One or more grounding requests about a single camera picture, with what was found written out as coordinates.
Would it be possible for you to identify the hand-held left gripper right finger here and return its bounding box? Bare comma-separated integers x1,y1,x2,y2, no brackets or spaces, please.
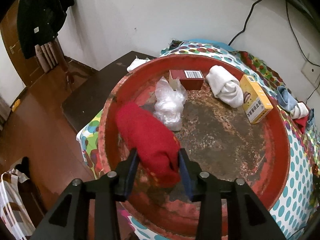
178,148,287,240

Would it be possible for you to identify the dark low cabinet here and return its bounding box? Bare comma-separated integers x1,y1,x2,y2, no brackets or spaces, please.
62,51,156,133

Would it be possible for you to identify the black hanging jacket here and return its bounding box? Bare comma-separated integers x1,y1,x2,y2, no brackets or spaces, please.
17,0,75,59

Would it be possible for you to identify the clear plastic bag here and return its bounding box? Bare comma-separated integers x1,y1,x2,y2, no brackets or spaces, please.
153,76,187,130

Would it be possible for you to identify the white sock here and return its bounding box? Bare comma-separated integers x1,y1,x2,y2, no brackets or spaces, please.
205,65,244,108
290,102,309,120

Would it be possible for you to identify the yellow cardboard box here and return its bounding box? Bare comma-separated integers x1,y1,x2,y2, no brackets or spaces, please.
239,74,274,125

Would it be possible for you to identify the light blue sock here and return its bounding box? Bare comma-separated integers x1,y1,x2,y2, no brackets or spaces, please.
306,109,315,128
277,85,299,112

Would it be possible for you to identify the dark red small box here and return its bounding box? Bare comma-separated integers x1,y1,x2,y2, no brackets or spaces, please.
169,69,204,91

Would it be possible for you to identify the polka dot tablecloth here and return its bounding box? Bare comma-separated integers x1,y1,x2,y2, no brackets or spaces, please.
76,40,320,240

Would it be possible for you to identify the round red metal tray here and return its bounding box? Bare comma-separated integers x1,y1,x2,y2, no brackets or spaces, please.
98,55,292,238

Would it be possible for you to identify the brown wooden door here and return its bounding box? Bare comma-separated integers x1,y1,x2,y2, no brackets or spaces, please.
0,5,41,88

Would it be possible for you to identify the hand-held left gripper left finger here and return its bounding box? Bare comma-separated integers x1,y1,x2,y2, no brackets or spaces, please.
30,148,138,240

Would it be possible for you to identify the black cloth item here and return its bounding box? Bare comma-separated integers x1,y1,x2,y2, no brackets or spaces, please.
11,156,30,180

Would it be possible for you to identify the brown ribbed radiator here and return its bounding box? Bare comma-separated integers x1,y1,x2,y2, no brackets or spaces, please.
34,39,67,73

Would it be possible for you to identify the red sock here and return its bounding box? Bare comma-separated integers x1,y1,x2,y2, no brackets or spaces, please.
292,116,308,134
116,102,182,188

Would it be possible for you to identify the thin black adapter cable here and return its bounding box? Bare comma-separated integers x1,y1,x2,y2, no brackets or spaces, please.
285,1,320,67

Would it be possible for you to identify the thick black television cable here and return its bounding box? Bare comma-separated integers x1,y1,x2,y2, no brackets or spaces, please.
229,0,270,44

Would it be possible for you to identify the white patterned bag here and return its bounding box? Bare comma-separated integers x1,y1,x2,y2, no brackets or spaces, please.
0,169,36,240

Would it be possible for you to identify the small white cloth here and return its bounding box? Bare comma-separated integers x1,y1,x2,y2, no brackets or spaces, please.
127,57,151,73

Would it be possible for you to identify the white wall outlet plate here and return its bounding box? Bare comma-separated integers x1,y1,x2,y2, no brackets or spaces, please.
301,60,320,83

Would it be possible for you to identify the black cable below outlet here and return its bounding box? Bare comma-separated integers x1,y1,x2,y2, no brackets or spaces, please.
306,87,320,103

